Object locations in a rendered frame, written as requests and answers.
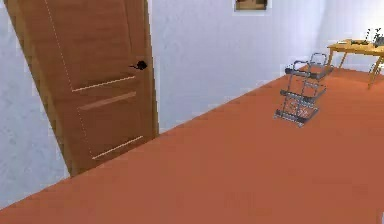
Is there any brown wooden room door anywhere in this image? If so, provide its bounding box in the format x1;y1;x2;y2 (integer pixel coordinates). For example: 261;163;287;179
3;0;160;177

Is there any light wooden table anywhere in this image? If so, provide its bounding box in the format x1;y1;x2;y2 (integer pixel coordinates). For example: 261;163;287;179
326;39;384;90

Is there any black door handle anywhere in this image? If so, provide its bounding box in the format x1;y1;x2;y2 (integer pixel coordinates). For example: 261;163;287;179
129;60;149;71

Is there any grey wire shelf cart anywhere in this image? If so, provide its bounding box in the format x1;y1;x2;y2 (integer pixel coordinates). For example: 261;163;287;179
273;52;335;128

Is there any framed wall picture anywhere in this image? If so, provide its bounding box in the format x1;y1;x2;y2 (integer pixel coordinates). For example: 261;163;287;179
232;0;272;13

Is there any grey wire dish rack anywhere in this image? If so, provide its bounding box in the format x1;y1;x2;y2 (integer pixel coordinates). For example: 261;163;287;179
365;27;384;49

